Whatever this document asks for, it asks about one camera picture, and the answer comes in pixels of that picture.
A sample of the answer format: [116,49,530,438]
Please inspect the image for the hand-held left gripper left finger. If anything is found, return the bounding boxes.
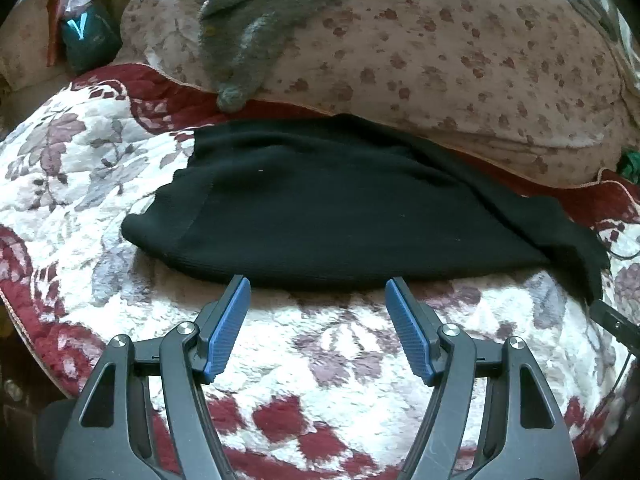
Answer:
[59,275,252,480]

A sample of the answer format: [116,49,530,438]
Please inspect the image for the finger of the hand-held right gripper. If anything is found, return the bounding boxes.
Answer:
[589,299,640,357]

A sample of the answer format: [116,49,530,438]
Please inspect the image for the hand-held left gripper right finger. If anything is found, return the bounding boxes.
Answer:
[384,276,582,480]

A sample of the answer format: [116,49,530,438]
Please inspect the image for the black pants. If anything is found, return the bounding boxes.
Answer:
[121,114,611,301]

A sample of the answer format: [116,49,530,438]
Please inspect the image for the green object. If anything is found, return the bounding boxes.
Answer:
[617,149,640,183]

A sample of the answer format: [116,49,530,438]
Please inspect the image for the red white floral blanket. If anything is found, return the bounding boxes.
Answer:
[0,62,640,480]

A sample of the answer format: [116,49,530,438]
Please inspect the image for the beige floral pillow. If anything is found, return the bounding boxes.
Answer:
[120,0,640,188]

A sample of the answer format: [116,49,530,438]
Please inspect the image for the grey fleece cloth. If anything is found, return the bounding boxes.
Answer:
[198,0,396,113]

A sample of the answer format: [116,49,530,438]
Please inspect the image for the patterned grey cloth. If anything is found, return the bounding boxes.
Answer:
[530,0,640,76]

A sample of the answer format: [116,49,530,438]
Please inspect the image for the teal bag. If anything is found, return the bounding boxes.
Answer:
[60,0,123,75]

